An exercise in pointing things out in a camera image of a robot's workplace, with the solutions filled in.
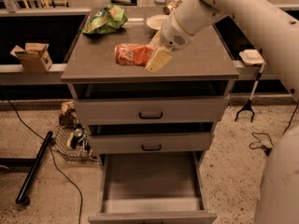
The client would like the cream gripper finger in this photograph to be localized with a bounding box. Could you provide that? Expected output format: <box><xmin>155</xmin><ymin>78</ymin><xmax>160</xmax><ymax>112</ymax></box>
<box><xmin>145</xmin><ymin>46</ymin><xmax>172</xmax><ymax>73</ymax></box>
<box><xmin>149</xmin><ymin>32</ymin><xmax>160</xmax><ymax>46</ymax></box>

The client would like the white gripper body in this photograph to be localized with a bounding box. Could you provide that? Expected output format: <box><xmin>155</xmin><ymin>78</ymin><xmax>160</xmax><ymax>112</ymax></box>
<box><xmin>160</xmin><ymin>14</ymin><xmax>194</xmax><ymax>50</ymax></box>

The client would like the red coke can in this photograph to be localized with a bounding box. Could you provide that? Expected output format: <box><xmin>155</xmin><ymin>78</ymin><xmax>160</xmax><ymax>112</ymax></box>
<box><xmin>115</xmin><ymin>44</ymin><xmax>155</xmax><ymax>66</ymax></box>

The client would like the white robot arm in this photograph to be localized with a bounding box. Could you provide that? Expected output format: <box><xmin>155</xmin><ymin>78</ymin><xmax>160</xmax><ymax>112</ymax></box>
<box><xmin>146</xmin><ymin>0</ymin><xmax>299</xmax><ymax>224</ymax></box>

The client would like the crushed brown can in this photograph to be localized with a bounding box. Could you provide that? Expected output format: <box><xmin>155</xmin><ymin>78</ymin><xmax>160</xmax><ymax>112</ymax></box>
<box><xmin>163</xmin><ymin>0</ymin><xmax>182</xmax><ymax>15</ymax></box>

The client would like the grey top drawer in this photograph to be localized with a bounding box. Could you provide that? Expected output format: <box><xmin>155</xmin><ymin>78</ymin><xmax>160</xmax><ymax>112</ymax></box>
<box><xmin>74</xmin><ymin>80</ymin><xmax>229</xmax><ymax>125</ymax></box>

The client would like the grey drawer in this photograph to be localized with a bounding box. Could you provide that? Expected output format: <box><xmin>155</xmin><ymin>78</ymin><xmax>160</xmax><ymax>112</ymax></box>
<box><xmin>74</xmin><ymin>80</ymin><xmax>229</xmax><ymax>125</ymax></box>
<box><xmin>88</xmin><ymin>151</ymin><xmax>217</xmax><ymax>224</ymax></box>
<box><xmin>89</xmin><ymin>122</ymin><xmax>215</xmax><ymax>154</ymax></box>

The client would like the grey drawer cabinet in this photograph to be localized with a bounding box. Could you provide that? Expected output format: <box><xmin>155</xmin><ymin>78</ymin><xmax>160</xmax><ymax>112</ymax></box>
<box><xmin>61</xmin><ymin>5</ymin><xmax>240</xmax><ymax>224</ymax></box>

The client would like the grey middle drawer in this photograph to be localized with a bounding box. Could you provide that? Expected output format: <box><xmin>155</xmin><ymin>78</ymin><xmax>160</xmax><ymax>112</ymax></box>
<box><xmin>89</xmin><ymin>122</ymin><xmax>215</xmax><ymax>154</ymax></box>

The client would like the grey bottom drawer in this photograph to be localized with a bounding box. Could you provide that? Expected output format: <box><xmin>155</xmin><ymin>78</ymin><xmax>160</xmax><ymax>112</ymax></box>
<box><xmin>88</xmin><ymin>151</ymin><xmax>217</xmax><ymax>224</ymax></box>

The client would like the white bowl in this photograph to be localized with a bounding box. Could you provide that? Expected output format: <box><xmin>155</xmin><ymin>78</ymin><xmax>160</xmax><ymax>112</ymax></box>
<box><xmin>146</xmin><ymin>14</ymin><xmax>167</xmax><ymax>31</ymax></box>

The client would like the green chip bag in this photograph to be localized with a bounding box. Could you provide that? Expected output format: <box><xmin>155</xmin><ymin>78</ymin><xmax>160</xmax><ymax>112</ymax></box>
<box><xmin>82</xmin><ymin>5</ymin><xmax>128</xmax><ymax>35</ymax></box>

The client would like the white takeout tray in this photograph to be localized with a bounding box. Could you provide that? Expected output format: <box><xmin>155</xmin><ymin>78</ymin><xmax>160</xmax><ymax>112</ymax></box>
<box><xmin>239</xmin><ymin>49</ymin><xmax>264</xmax><ymax>66</ymax></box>

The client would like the grabber reacher tool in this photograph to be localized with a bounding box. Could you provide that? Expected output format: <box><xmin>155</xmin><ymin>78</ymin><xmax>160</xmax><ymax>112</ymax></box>
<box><xmin>235</xmin><ymin>63</ymin><xmax>265</xmax><ymax>121</ymax></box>

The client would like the brown paper bag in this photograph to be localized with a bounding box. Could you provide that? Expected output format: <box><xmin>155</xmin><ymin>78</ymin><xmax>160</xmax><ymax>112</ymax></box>
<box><xmin>59</xmin><ymin>101</ymin><xmax>76</xmax><ymax>128</ymax></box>

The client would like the small cardboard box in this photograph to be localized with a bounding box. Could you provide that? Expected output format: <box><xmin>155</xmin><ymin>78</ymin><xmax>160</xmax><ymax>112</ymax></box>
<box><xmin>10</xmin><ymin>43</ymin><xmax>52</xmax><ymax>73</ymax></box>

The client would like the black table leg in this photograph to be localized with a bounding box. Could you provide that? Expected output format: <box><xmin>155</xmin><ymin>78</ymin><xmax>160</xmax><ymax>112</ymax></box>
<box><xmin>0</xmin><ymin>132</ymin><xmax>53</xmax><ymax>205</ymax></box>

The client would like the wire basket with items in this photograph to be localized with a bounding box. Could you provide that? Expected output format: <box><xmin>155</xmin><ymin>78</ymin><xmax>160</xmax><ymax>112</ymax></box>
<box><xmin>54</xmin><ymin>125</ymin><xmax>97</xmax><ymax>162</ymax></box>

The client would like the black power adapter with cable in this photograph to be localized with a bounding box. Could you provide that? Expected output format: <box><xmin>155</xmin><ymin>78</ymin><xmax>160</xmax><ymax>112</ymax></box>
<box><xmin>249</xmin><ymin>106</ymin><xmax>298</xmax><ymax>156</ymax></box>

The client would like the black floor cable left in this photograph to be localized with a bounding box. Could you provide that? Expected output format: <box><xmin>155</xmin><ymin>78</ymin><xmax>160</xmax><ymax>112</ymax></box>
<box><xmin>0</xmin><ymin>86</ymin><xmax>84</xmax><ymax>224</ymax></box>

